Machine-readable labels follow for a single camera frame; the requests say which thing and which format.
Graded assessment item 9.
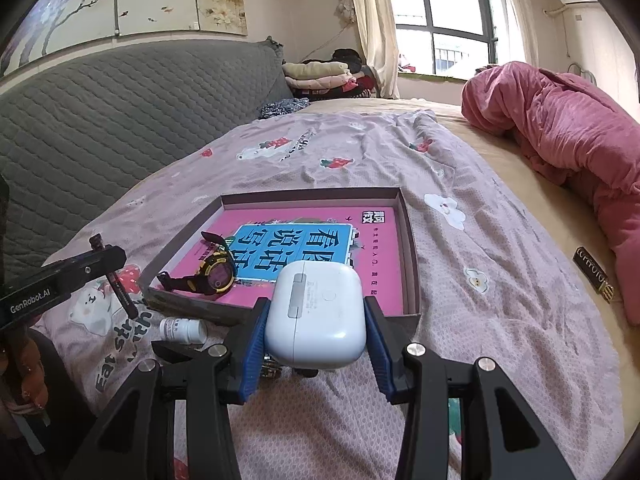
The black and gold mattress label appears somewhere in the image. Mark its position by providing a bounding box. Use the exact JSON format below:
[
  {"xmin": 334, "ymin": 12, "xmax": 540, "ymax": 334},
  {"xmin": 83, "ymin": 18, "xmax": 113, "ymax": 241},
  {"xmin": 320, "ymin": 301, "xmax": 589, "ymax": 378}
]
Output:
[{"xmin": 573, "ymin": 245, "xmax": 615, "ymax": 304}]

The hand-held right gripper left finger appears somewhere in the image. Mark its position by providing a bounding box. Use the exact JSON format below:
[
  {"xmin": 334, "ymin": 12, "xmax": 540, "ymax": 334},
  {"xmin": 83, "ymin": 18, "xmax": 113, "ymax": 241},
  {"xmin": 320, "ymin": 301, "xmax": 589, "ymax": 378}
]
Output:
[{"xmin": 75, "ymin": 297, "xmax": 273, "ymax": 480}]

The grey quilted headboard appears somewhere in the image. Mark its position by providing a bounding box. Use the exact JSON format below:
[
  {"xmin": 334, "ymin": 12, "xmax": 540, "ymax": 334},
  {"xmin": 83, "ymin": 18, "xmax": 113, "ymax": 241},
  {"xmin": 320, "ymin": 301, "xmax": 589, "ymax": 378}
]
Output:
[{"xmin": 0, "ymin": 37, "xmax": 296, "ymax": 281}]

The pile of folded clothes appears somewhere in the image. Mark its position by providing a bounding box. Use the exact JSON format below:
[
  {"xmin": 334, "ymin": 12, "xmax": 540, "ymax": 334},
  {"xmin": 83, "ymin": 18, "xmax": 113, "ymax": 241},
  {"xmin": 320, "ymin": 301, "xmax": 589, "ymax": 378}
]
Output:
[{"xmin": 281, "ymin": 48, "xmax": 381, "ymax": 101}]

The small white pill bottle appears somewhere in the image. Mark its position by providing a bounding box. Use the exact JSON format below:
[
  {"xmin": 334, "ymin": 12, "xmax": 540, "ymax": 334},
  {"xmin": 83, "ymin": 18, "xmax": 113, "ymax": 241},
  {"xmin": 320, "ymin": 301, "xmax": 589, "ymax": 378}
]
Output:
[{"xmin": 159, "ymin": 318, "xmax": 208, "ymax": 345}]

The black and yellow wristwatch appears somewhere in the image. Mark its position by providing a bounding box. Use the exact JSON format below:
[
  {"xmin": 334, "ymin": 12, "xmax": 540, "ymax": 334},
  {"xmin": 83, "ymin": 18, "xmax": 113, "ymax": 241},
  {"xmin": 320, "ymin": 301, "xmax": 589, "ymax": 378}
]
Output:
[{"xmin": 156, "ymin": 231, "xmax": 238, "ymax": 297}]

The red and black tube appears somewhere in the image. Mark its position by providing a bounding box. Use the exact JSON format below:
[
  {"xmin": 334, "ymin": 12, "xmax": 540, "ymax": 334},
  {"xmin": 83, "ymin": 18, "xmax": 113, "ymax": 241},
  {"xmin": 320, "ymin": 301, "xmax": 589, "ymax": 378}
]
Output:
[{"xmin": 90, "ymin": 234, "xmax": 140, "ymax": 318}]

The window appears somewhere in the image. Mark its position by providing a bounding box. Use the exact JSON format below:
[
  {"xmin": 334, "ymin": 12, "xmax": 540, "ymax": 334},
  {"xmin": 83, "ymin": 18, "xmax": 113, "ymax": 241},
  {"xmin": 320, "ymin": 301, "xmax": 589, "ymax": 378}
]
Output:
[{"xmin": 385, "ymin": 0, "xmax": 501, "ymax": 78}]

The shallow brown cardboard box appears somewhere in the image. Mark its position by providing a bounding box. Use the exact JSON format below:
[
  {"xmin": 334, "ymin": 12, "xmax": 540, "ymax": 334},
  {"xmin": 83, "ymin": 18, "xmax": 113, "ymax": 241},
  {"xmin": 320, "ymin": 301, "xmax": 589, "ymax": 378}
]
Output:
[{"xmin": 137, "ymin": 187, "xmax": 422, "ymax": 341}]

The cream curtain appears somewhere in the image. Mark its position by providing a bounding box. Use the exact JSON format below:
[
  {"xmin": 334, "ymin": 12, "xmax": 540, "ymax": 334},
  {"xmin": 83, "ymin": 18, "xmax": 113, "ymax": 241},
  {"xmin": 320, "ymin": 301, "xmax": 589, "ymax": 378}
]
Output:
[
  {"xmin": 345, "ymin": 0, "xmax": 401, "ymax": 100},
  {"xmin": 482, "ymin": 0, "xmax": 540, "ymax": 68}
]

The dark floral cloth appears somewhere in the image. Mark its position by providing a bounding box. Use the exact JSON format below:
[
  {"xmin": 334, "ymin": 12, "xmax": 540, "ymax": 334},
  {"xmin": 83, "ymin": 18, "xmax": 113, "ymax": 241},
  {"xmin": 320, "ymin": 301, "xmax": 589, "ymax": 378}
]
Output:
[{"xmin": 257, "ymin": 97, "xmax": 311, "ymax": 121}]

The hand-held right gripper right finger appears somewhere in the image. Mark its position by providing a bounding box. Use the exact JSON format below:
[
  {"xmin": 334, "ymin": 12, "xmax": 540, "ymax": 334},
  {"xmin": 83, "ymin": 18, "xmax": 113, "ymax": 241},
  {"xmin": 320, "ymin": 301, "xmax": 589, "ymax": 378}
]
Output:
[{"xmin": 363, "ymin": 296, "xmax": 576, "ymax": 480}]

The pink quilt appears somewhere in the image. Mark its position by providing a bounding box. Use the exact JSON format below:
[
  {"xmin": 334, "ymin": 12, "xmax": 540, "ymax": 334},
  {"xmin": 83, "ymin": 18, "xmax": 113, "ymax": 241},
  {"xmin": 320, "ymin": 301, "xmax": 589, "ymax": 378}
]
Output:
[{"xmin": 461, "ymin": 61, "xmax": 640, "ymax": 326}]

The person's left hand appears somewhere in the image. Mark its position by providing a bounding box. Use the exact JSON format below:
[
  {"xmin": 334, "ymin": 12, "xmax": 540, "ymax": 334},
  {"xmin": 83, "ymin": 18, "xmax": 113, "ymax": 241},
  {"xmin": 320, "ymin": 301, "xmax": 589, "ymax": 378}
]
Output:
[{"xmin": 0, "ymin": 332, "xmax": 49, "ymax": 413}]

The beige mattress sheet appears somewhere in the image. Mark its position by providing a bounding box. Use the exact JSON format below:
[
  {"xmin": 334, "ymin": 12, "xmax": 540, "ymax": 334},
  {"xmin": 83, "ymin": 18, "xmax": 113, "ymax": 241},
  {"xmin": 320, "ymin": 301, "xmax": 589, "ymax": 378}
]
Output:
[{"xmin": 305, "ymin": 97, "xmax": 640, "ymax": 461}]

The pink and blue book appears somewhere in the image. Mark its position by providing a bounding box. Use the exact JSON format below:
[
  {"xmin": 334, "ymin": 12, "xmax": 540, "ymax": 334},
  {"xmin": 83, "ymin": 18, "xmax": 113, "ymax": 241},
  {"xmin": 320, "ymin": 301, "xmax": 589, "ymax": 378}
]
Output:
[{"xmin": 157, "ymin": 205, "xmax": 405, "ymax": 318}]

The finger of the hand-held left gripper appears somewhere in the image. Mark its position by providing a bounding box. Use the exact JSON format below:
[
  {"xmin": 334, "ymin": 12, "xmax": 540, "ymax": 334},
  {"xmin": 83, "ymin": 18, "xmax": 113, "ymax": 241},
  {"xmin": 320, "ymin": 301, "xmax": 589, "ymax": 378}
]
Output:
[{"xmin": 42, "ymin": 245, "xmax": 128, "ymax": 293}]

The pink strawberry print bedsheet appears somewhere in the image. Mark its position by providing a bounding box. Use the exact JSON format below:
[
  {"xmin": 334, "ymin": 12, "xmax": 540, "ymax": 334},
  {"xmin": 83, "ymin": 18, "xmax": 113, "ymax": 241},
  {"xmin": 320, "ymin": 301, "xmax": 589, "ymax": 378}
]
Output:
[{"xmin": 30, "ymin": 109, "xmax": 626, "ymax": 480}]

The white earbuds case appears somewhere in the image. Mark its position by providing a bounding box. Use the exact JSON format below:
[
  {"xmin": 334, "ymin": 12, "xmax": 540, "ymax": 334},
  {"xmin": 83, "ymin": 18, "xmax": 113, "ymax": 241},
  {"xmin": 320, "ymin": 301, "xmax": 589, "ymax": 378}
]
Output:
[{"xmin": 265, "ymin": 260, "xmax": 367, "ymax": 372}]

